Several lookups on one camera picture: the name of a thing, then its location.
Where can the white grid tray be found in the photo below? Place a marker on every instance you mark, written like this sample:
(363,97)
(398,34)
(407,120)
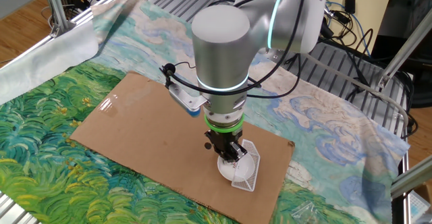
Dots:
(418,205)

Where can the diagonal aluminium frame strut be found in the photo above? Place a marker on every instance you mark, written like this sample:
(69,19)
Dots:
(401,48)

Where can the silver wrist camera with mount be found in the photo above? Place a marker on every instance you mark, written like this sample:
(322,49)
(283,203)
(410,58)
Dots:
(182,97)

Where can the cream board panel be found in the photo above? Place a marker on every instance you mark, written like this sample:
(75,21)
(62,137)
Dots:
(371,15)

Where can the small white bowl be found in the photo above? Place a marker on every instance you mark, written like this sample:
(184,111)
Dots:
(226,170)

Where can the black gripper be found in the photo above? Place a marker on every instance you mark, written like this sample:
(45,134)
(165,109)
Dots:
(224,139)

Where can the painted landscape tablecloth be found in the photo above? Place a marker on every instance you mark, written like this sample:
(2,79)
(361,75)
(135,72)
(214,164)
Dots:
(50,170)

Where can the aluminium frame beam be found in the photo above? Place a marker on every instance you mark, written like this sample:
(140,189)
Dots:
(411,178)

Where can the black power adapter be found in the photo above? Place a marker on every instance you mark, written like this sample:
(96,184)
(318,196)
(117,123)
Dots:
(350,5)

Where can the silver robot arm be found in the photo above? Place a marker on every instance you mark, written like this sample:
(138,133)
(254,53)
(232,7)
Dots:
(219,48)

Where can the brown cardboard sheet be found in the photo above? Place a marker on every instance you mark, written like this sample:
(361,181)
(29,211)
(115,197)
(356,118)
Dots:
(141,133)

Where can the clear bag with brass screws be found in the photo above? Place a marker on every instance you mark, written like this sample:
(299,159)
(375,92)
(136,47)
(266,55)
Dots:
(307,212)

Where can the aluminium frame post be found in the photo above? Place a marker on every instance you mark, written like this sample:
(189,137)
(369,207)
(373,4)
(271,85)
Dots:
(57,8)

